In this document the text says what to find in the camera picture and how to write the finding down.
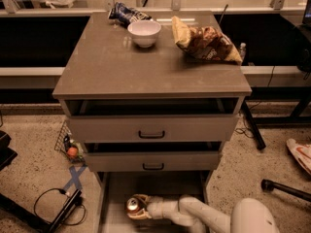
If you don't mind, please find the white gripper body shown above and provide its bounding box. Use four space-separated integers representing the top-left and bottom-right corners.
147 196 167 219

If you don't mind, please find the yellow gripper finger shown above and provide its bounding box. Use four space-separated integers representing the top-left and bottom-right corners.
127 210 152 219
133 194 151 206

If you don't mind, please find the red coke can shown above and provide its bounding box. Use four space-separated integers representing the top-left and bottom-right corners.
126 197 143 216

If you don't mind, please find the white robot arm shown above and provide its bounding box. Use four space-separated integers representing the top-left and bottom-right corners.
126 194 280 233

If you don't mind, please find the open bottom drawer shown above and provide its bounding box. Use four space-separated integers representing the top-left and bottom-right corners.
98 171 209 233

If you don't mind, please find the middle grey drawer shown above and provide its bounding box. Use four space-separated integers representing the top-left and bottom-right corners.
84 151 220 172

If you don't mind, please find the grey drawer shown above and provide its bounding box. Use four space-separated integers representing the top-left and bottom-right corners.
84 151 220 172
67 116 238 143

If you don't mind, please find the grey drawer cabinet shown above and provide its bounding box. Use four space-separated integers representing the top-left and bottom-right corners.
53 12 251 233

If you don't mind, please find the top grey drawer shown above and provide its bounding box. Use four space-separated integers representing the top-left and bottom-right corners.
67 116 238 143

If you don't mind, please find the black stand leg left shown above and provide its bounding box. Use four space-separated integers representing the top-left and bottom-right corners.
0 188 84 233

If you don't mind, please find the black chair leg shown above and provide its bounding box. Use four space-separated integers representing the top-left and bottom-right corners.
260 180 311 202

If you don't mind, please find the black table leg right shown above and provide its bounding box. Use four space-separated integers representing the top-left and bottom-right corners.
241 101 266 150

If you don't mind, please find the white orange sneaker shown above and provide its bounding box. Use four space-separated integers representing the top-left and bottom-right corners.
286 139 311 175

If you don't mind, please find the white bowl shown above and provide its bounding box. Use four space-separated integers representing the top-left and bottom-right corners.
127 20 161 48

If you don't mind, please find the brown chip bag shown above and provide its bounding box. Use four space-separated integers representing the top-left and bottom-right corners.
172 17 242 64

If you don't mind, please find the small plastic bottle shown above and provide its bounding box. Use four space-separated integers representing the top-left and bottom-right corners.
239 43 246 62

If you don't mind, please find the blue chip bag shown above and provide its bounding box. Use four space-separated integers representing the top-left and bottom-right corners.
108 2 152 27

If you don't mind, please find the black cable on floor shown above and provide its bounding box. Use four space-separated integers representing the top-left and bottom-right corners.
33 187 87 227

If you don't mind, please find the wire basket with items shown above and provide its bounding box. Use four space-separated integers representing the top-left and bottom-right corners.
54 122 85 163

